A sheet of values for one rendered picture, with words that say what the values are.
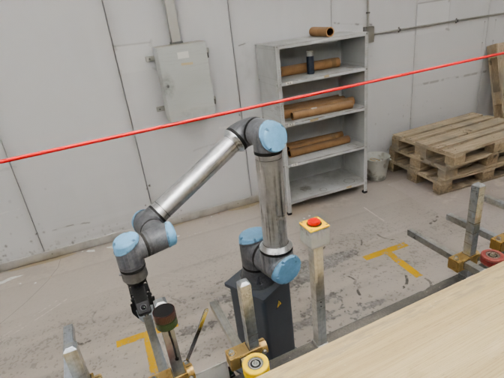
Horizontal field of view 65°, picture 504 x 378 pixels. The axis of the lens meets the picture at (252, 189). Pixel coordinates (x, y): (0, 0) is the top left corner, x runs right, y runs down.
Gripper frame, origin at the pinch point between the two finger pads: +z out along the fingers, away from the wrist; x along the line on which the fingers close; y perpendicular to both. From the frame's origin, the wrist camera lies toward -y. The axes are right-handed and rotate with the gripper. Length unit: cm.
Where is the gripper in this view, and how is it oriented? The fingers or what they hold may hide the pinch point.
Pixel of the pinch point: (148, 322)
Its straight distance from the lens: 162.6
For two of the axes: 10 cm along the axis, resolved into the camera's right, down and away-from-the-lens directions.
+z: 0.9, 8.8, 4.6
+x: -9.1, 2.6, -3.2
